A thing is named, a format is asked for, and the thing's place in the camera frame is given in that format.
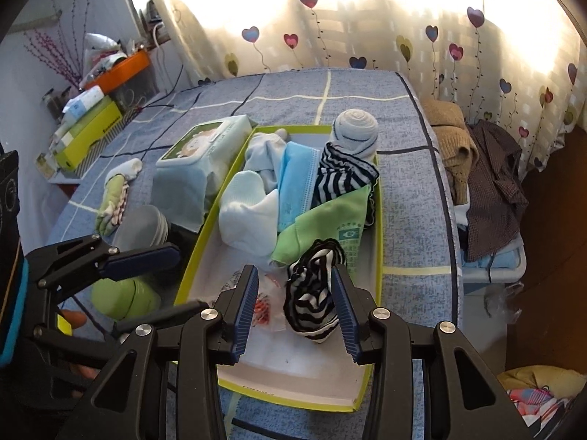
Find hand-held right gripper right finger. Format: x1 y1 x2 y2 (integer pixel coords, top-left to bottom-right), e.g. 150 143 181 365
330 264 535 440

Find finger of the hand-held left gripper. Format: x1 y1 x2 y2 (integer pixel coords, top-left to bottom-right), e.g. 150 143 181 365
28 234 182 290
32 300 209 347

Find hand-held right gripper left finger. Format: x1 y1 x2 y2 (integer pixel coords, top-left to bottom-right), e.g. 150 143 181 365
76 264 260 440

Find pink item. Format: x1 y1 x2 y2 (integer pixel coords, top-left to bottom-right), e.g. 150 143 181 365
220 270 287 335

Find balled black white striped sock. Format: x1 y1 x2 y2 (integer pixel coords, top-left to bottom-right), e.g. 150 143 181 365
283 237 349 342

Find green-edged white shallow box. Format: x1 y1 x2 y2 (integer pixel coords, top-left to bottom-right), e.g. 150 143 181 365
173 125 383 412

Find pale white sock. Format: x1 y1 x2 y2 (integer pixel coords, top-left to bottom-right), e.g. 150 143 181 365
219 170 280 257

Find green cloth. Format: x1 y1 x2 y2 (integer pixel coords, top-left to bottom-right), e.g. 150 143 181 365
271 186 374 280

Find blue face mask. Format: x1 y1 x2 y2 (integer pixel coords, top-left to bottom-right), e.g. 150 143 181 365
276 142 327 232

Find person's left hand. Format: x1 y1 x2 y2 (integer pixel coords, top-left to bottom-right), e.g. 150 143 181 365
59 309 99 392

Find clear round container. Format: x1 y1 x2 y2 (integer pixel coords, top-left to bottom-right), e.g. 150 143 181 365
112 205 170 250

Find green square lid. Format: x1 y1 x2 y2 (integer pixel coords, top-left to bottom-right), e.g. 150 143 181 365
90 277 162 320

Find green frilled sock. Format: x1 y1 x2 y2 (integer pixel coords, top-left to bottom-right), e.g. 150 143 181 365
95 173 129 238

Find blue wet wipes pack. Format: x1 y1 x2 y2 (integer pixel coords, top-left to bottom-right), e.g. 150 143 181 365
155 115 255 234

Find yellow-green box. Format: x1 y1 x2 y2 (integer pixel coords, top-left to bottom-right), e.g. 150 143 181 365
55 101 125 170

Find pale green flat box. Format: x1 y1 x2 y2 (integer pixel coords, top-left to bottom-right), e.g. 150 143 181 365
52 96 113 145

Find light blue folded cloth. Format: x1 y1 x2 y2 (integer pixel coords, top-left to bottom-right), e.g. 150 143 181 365
454 202 526 285

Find white and blue pack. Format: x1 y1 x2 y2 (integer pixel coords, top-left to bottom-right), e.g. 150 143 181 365
64 86 106 117

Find clear storage bin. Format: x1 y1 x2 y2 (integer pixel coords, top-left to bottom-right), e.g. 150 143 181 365
110 66 159 106

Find dark glass jar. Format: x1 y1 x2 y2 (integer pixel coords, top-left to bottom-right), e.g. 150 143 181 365
43 88 65 117

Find rolled white sock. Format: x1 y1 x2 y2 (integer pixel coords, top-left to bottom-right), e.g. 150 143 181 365
329 109 379 161

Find dark checked shirt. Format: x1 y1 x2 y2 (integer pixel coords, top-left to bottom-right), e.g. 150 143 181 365
465 119 530 262

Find orange tray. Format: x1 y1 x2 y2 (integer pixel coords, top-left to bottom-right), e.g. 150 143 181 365
85 50 152 95

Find brown sweater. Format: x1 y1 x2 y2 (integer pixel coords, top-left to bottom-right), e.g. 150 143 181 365
421 98 480 202

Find blue checked bed sheet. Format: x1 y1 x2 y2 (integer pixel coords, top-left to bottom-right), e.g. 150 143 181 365
59 68 464 440

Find colourful striped cloth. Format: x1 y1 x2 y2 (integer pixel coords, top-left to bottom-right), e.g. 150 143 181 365
507 387 558 418

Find yellow pillow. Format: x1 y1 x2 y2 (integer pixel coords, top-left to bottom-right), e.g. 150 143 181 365
497 366 581 404

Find pink flower branches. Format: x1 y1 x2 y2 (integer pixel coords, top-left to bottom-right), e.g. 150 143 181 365
23 0 92 92

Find white plastic bag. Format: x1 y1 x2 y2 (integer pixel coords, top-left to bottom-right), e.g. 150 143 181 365
83 32 122 62

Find heart print curtain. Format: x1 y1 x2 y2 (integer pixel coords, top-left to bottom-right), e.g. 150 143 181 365
124 0 587 157

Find black cable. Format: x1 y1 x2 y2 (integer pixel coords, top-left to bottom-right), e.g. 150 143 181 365
98 62 205 159

